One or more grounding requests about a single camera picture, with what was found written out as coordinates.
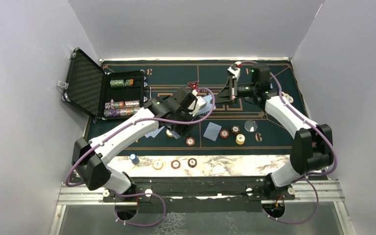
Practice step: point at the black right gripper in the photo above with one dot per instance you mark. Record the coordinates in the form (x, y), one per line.
(226, 95)

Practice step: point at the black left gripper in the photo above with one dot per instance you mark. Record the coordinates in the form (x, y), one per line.
(183, 130)

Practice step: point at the blue card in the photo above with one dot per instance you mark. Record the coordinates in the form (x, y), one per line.
(209, 107)
(212, 131)
(154, 133)

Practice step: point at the red triangular dealer button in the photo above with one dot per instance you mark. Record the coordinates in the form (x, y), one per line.
(193, 85)

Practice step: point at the blue playing card deck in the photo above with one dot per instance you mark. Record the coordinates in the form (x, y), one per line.
(175, 134)

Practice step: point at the white round button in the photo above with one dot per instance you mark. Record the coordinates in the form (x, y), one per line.
(250, 126)

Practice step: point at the brown poker chip stack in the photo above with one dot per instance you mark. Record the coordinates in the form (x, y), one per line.
(192, 162)

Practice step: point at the red poker chip stack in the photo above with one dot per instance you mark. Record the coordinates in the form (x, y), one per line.
(175, 164)

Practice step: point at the yellow poker chip stack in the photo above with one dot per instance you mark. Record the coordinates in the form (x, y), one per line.
(158, 165)

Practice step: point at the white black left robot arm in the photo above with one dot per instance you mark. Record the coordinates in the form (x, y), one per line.
(90, 159)

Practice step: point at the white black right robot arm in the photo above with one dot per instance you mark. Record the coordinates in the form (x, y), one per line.
(312, 147)

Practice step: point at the green poker table mat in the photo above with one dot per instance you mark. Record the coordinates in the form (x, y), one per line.
(165, 77)

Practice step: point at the purple chips row in case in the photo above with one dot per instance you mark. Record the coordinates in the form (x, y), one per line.
(118, 113)

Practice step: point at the black poker chip case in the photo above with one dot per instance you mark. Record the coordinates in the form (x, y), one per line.
(87, 86)

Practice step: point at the mixed chips row in case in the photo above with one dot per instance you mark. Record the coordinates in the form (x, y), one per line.
(114, 105)

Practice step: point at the blue poker chip stack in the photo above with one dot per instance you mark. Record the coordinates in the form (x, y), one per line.
(134, 159)

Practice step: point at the green chips in case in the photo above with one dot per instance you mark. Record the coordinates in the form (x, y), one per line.
(119, 83)

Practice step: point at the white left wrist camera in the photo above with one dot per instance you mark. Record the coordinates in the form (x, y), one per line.
(198, 104)

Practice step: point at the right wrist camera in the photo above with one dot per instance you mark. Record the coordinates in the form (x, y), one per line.
(260, 73)

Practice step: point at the black mounting rail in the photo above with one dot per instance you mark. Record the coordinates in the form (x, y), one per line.
(202, 194)

